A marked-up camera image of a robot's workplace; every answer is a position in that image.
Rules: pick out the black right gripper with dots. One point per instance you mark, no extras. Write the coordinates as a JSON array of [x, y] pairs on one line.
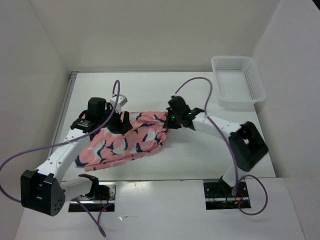
[[169, 123]]

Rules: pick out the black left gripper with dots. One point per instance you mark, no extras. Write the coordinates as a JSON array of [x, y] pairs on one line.
[[122, 127]]

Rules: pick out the pink shark print shorts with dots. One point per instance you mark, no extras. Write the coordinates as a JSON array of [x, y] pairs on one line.
[[108, 149]]

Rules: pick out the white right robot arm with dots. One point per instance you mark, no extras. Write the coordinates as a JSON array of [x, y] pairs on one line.
[[246, 145]]

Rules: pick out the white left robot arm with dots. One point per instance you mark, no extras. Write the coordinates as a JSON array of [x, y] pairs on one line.
[[43, 189]]

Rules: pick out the white plastic basket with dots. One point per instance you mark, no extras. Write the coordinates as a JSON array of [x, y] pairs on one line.
[[238, 81]]

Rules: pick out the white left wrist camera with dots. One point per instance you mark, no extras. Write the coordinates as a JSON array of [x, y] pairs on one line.
[[118, 101]]

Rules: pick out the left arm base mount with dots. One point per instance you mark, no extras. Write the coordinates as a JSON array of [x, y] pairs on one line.
[[104, 199]]

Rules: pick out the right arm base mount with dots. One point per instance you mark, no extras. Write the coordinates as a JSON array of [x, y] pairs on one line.
[[219, 197]]

